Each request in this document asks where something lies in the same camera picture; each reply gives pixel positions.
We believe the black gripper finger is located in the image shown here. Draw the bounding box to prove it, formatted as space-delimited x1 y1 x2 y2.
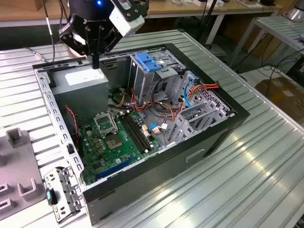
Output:
95 25 123 70
58 23 96 70

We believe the blue data wire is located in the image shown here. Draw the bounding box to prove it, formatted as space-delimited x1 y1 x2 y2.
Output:
183 72 199 109

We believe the orange red power wire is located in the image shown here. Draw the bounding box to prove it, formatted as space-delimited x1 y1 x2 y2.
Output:
186 80 221 99

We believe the grey metal disk bay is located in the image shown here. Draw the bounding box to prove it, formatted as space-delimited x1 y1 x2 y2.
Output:
165 101 236 148

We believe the grey metal drive cage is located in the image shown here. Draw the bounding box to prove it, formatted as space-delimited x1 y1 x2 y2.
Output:
129 48 187 104

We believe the grey power supply unit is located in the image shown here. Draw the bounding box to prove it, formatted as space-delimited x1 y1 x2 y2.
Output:
48 64 110 119

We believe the wooden desk with white legs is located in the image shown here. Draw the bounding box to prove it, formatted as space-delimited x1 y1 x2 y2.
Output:
0 0 283 46

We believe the metal socket cover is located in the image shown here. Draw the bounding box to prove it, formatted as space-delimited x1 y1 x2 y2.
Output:
94 111 119 138

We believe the black RAM slot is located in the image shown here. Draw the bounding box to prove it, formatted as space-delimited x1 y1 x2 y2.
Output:
127 112 154 148
122 114 148 152
119 114 146 154
125 113 151 150

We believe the black stand pole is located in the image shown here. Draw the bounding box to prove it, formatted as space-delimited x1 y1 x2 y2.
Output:
196 0 218 47

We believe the green motherboard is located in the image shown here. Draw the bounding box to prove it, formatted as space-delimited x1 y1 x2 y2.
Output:
78 110 164 186

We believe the blue expansion slot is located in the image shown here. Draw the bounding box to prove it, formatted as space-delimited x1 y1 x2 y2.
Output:
95 157 134 181

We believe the grey parts rack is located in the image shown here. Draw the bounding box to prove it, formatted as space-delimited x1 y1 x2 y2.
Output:
0 127 46 221

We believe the black open PC case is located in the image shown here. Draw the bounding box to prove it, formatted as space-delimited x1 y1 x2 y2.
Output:
32 42 251 226

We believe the black latch with teal mark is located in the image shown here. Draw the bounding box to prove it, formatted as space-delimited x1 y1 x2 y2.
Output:
46 188 59 206

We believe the large cardboard box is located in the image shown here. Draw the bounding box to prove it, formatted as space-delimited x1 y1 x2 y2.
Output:
255 76 304 119

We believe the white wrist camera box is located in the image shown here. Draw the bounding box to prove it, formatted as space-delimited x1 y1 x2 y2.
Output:
109 0 146 38

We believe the black cable with metal plug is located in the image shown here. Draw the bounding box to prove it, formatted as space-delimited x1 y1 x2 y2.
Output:
23 0 57 64

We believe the blue plastic drive bracket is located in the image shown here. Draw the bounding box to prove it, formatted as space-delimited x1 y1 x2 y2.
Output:
134 52 162 73

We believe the orange yellow wire bundle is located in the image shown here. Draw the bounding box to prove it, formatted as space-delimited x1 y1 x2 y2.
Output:
108 87 185 124

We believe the red black fan wire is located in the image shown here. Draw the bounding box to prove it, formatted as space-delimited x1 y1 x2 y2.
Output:
64 106 80 143

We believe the metal slot bracket plate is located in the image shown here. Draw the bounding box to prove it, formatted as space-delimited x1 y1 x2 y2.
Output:
44 166 86 224

